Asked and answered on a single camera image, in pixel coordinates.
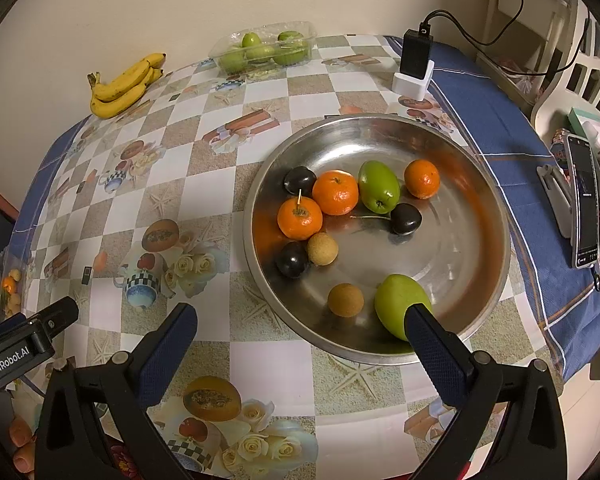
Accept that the clear plastic tray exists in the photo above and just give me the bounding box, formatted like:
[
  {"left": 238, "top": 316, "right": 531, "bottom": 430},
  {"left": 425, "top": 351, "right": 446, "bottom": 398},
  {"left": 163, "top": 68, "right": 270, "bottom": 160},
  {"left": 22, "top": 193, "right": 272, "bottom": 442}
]
[{"left": 210, "top": 21, "right": 317, "bottom": 76}]

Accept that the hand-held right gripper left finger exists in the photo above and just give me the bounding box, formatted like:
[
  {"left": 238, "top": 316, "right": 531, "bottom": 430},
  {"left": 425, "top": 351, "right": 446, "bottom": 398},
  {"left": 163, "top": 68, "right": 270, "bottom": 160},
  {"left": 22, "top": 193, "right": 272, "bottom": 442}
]
[{"left": 35, "top": 302, "right": 198, "bottom": 480}]

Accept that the black smartphone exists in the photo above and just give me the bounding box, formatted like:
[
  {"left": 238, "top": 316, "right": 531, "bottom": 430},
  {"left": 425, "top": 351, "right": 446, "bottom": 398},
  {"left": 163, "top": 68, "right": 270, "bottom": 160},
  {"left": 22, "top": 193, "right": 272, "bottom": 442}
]
[{"left": 566, "top": 135, "right": 600, "bottom": 269}]

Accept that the light green jujube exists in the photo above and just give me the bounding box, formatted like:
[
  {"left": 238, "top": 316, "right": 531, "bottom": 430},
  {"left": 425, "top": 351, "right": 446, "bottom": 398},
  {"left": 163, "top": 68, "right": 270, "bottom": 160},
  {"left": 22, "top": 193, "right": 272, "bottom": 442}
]
[{"left": 374, "top": 274, "right": 433, "bottom": 342}]

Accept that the bunch of yellow bananas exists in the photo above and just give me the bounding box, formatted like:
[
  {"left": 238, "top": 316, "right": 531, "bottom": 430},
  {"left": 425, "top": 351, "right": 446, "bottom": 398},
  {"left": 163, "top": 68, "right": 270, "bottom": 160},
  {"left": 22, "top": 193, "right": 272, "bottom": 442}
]
[{"left": 86, "top": 52, "right": 167, "bottom": 120}]

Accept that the small colourful container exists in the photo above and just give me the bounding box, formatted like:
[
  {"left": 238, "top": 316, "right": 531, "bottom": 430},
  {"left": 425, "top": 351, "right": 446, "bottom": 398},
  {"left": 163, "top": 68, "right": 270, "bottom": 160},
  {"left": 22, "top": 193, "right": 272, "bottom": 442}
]
[{"left": 550, "top": 129, "right": 573, "bottom": 166}]

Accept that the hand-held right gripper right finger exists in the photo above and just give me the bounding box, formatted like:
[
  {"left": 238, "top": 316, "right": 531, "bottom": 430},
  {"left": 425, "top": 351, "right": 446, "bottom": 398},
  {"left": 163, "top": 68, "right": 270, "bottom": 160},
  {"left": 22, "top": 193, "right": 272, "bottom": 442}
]
[{"left": 404, "top": 303, "right": 568, "bottom": 480}]

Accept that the clear plastic bag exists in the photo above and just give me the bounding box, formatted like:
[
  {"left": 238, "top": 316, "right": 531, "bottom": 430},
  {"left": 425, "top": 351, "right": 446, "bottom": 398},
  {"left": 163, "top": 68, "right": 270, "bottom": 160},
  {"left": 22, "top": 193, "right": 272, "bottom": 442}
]
[{"left": 0, "top": 252, "right": 31, "bottom": 321}]

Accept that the dark purple plum with stem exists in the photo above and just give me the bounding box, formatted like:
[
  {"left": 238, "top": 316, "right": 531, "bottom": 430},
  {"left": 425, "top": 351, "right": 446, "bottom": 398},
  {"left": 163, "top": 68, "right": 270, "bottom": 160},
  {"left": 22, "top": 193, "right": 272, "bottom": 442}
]
[{"left": 360, "top": 203, "right": 423, "bottom": 236}]

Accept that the black charging cable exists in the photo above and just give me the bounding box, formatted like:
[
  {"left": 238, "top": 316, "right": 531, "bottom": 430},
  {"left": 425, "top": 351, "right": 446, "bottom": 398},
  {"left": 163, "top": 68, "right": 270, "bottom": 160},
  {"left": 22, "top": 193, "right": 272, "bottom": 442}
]
[{"left": 417, "top": 0, "right": 525, "bottom": 47}]

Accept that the checkered printed tablecloth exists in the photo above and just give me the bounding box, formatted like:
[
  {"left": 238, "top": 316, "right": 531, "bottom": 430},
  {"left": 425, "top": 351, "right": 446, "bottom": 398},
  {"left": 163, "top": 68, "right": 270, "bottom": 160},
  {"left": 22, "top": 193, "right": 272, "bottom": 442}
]
[{"left": 7, "top": 34, "right": 600, "bottom": 480}]

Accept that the grey phone stand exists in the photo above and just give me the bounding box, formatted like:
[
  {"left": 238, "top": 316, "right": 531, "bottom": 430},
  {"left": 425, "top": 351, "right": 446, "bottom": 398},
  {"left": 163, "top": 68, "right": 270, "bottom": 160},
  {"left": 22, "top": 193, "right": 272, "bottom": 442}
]
[{"left": 536, "top": 163, "right": 576, "bottom": 238}]

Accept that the tan longan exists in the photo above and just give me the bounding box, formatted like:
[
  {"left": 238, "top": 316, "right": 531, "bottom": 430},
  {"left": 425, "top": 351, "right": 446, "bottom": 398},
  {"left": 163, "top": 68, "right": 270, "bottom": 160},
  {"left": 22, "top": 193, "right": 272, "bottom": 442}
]
[
  {"left": 307, "top": 232, "right": 339, "bottom": 267},
  {"left": 327, "top": 283, "right": 365, "bottom": 318}
]

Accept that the person's left hand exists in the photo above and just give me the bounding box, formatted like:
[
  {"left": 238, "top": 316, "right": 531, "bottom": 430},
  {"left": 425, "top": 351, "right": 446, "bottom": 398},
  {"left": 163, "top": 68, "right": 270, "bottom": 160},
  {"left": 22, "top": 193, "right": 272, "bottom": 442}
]
[{"left": 7, "top": 417, "right": 38, "bottom": 476}]

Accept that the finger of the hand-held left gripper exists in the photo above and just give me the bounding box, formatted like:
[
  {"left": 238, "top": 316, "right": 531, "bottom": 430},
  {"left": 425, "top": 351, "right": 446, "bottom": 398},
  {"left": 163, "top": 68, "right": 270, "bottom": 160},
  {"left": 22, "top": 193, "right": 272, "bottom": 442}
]
[{"left": 27, "top": 296, "right": 79, "bottom": 336}]

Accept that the black power bank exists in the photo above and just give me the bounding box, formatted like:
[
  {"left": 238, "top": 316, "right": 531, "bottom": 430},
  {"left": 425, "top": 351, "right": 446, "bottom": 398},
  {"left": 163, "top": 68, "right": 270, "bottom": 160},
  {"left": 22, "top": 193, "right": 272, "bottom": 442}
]
[{"left": 399, "top": 29, "right": 435, "bottom": 80}]

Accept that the large steel bowl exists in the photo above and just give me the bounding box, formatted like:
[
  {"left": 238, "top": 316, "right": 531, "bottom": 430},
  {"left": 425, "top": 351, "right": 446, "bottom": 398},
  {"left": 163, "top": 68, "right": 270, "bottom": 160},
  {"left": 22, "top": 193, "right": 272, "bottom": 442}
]
[{"left": 242, "top": 114, "right": 512, "bottom": 367}]

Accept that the small orange mandarin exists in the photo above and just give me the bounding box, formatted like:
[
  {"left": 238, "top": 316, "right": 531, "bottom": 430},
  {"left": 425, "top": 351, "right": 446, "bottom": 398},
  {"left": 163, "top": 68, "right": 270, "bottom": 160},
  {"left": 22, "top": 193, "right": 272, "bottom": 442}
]
[{"left": 404, "top": 159, "right": 441, "bottom": 200}]

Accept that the large orange mandarin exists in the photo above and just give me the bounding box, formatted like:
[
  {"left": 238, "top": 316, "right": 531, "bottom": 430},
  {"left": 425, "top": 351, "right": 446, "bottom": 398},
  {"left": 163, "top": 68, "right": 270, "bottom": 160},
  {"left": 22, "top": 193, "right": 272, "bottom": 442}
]
[
  {"left": 277, "top": 191, "right": 324, "bottom": 241},
  {"left": 312, "top": 170, "right": 360, "bottom": 217}
]

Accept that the white lattice plastic chair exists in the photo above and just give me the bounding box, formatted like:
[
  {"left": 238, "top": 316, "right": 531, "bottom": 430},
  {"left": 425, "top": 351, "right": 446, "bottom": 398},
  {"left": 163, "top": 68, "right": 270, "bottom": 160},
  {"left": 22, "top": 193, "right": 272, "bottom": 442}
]
[{"left": 530, "top": 0, "right": 600, "bottom": 126}]

